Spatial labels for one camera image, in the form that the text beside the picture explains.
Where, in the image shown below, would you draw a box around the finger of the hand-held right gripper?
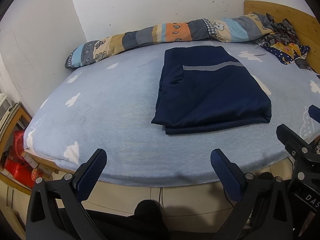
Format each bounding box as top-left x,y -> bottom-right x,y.
308,104 -> 320,125
276,124 -> 318,174

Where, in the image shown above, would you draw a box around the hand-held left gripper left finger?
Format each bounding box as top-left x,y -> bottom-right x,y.
26,149 -> 108,240

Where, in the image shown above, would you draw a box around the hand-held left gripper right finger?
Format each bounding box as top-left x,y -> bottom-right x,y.
210,149 -> 293,240

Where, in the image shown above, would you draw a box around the navy work jacket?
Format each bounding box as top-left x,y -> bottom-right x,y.
151,45 -> 272,136

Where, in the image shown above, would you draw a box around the navy star print cloth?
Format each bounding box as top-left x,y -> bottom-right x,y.
270,42 -> 311,65

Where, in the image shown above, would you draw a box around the light blue cloud bedsheet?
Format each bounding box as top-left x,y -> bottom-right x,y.
23,39 -> 320,188

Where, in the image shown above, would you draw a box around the person's legs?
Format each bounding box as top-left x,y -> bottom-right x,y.
56,172 -> 277,240

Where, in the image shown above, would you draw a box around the red plastic crate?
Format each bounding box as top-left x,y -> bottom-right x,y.
4,129 -> 37,188

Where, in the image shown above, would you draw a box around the dark patterned cloth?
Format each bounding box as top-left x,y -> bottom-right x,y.
256,12 -> 301,48

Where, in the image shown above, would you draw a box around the wooden side cabinet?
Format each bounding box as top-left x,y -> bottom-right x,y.
0,101 -> 34,198

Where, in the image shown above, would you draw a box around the wooden headboard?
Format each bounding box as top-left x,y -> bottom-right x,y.
244,0 -> 320,74

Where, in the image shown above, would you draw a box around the patchwork quilt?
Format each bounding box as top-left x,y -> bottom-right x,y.
65,12 -> 275,68

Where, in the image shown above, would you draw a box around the wooden bed frame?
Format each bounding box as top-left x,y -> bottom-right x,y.
24,149 -> 74,175

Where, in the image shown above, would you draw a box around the black floor cable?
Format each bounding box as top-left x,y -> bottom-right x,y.
157,187 -> 165,209

